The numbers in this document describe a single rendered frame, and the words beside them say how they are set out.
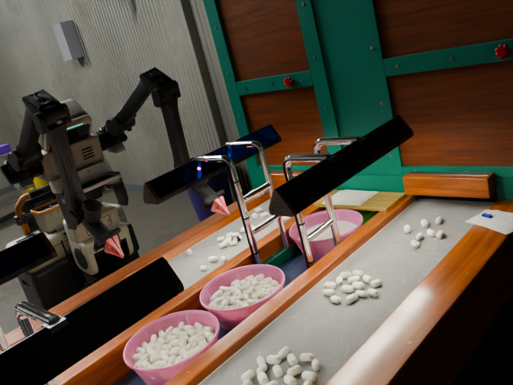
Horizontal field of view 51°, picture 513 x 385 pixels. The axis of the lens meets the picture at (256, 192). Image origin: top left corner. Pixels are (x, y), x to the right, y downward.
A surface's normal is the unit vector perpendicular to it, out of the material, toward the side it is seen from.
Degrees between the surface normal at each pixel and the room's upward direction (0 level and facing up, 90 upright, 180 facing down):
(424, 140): 90
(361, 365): 0
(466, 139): 90
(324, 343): 0
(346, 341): 0
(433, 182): 90
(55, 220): 92
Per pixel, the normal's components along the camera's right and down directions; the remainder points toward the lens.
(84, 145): 0.72, 0.18
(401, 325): -0.25, -0.92
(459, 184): -0.66, 0.39
